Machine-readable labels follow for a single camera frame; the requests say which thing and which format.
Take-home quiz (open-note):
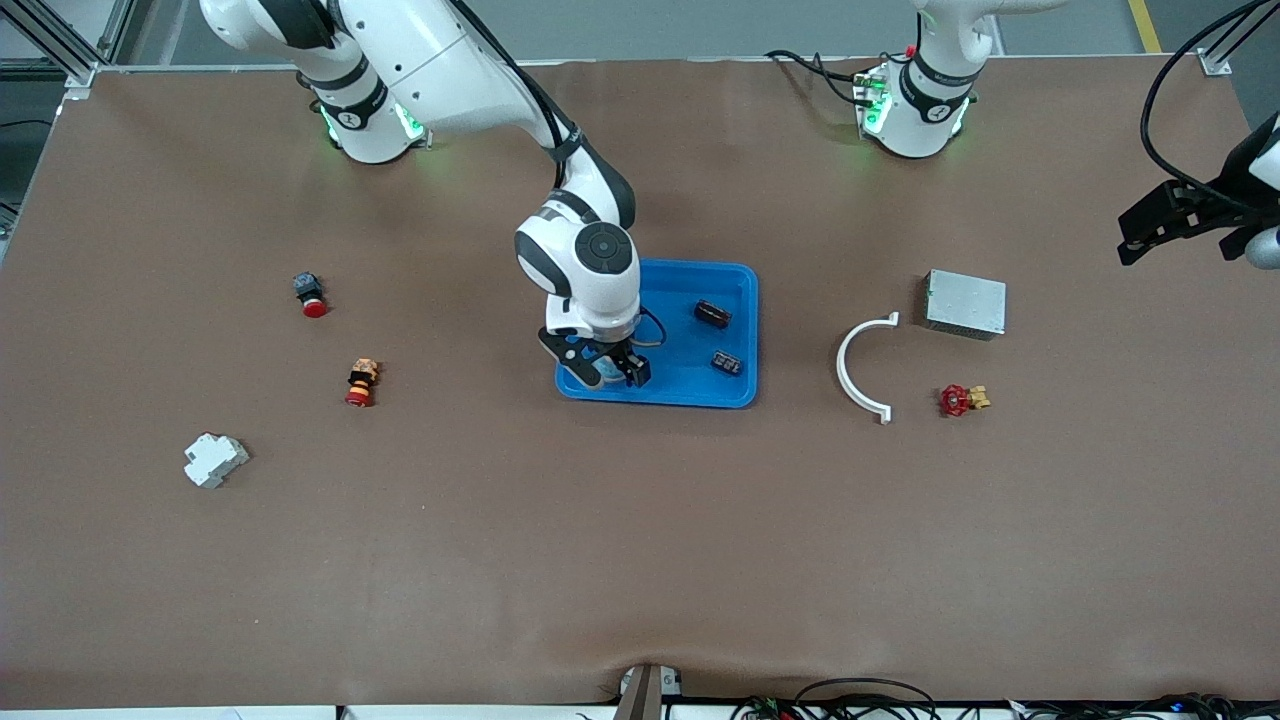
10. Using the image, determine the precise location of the brass valve with red handle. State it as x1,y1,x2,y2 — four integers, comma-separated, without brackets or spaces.
938,383,992,418

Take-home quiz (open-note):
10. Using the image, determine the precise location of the black cable bundle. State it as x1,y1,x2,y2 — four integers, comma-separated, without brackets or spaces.
730,678,1280,720

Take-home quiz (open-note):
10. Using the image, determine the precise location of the white circuit breaker block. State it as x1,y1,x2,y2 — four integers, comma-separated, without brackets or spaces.
183,432,251,489

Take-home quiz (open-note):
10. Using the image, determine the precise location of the white semicircular pipe clamp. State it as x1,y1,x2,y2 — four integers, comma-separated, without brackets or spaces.
835,311,901,426

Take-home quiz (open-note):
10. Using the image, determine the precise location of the aluminium frame profile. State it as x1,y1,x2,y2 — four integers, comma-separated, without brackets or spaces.
0,0,136,101
1200,0,1280,77

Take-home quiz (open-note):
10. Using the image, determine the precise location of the black base cable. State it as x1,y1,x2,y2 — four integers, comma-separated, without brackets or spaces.
765,48,871,106

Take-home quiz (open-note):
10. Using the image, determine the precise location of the grey table edge bracket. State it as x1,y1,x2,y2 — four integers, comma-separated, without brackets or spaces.
613,664,687,720

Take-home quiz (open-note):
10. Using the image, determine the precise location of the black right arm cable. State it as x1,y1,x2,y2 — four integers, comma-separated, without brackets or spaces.
445,0,669,351

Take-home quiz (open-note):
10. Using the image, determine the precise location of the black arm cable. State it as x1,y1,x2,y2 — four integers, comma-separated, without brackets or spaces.
445,0,669,351
1140,0,1271,216

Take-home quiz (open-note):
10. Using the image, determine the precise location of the silver metal power supply box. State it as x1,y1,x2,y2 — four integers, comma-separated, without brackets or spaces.
922,268,1008,342

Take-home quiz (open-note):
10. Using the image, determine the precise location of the red orange push button switch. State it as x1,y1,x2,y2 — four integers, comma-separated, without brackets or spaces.
345,358,382,408

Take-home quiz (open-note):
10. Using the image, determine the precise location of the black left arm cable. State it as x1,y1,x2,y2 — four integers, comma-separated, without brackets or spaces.
1140,0,1271,216

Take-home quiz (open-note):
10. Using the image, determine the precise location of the brown table cover mat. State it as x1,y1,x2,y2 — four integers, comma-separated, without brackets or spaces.
0,55,1280,711

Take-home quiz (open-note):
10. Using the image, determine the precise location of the blue plastic tray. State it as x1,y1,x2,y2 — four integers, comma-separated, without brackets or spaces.
555,256,760,410

